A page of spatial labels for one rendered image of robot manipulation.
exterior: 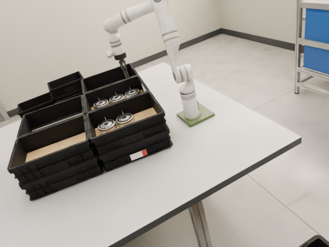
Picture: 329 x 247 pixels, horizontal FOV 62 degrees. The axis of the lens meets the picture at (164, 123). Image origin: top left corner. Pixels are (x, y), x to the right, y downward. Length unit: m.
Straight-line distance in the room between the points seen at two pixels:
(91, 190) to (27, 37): 3.31
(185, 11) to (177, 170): 3.99
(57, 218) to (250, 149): 0.98
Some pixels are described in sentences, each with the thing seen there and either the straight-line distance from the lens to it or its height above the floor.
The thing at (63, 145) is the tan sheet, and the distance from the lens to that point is 1.65.
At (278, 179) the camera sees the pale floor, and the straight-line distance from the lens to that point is 2.25.
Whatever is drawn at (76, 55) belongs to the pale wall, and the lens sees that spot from 4.57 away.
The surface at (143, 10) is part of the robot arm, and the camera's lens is 1.66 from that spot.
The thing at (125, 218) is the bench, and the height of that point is 0.70.
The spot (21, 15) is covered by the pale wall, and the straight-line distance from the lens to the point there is 4.44.
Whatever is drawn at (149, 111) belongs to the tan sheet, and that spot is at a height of 0.83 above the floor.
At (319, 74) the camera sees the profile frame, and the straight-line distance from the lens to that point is 2.98.
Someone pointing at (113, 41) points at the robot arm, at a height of 1.23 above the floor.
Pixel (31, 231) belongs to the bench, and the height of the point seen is 0.70.
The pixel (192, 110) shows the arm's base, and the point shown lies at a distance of 1.64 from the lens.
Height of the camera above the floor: 1.62
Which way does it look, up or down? 32 degrees down
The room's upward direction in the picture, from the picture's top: 16 degrees counter-clockwise
